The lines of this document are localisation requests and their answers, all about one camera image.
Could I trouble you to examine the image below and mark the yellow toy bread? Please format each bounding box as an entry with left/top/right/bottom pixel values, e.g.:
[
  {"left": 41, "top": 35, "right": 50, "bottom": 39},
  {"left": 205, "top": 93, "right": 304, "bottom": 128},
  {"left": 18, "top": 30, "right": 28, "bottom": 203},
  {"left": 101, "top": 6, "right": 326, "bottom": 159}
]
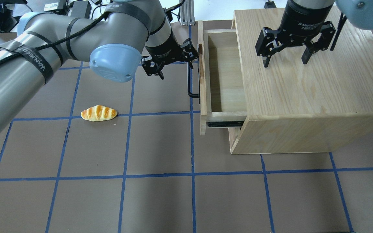
[{"left": 80, "top": 105, "right": 118, "bottom": 122}]

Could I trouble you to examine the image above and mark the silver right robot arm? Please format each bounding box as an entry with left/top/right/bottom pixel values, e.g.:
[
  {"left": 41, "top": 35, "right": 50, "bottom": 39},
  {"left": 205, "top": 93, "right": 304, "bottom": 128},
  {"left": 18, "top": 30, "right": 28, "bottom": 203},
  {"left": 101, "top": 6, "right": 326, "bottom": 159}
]
[{"left": 255, "top": 0, "right": 373, "bottom": 68}]

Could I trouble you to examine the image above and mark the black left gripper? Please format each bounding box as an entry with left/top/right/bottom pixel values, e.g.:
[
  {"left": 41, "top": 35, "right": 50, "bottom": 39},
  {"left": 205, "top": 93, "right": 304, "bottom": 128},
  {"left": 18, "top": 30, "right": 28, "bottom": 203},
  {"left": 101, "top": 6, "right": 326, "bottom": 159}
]
[{"left": 141, "top": 33, "right": 198, "bottom": 80}]

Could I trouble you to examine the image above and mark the wooden drawer cabinet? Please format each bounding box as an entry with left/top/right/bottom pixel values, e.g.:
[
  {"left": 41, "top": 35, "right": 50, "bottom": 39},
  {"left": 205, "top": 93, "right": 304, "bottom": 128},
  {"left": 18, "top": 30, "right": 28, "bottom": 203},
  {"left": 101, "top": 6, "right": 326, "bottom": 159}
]
[{"left": 229, "top": 8, "right": 373, "bottom": 154}]

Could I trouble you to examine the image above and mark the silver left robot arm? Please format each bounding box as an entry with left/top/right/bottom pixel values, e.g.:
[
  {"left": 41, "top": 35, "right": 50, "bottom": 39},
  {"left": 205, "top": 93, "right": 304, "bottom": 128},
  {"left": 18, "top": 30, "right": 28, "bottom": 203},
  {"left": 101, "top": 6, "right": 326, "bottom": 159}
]
[{"left": 0, "top": 0, "right": 198, "bottom": 133}]

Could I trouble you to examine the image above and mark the wooden drawer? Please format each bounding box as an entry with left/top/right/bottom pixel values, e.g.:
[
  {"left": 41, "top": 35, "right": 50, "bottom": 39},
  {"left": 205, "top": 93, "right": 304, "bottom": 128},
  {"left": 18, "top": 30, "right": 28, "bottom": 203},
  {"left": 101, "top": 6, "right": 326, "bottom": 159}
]
[{"left": 197, "top": 21, "right": 247, "bottom": 135}]

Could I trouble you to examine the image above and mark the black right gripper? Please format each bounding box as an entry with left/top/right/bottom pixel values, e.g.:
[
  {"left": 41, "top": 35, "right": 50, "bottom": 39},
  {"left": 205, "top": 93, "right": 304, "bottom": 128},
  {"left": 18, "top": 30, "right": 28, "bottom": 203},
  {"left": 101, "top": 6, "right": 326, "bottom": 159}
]
[{"left": 255, "top": 0, "right": 336, "bottom": 68}]

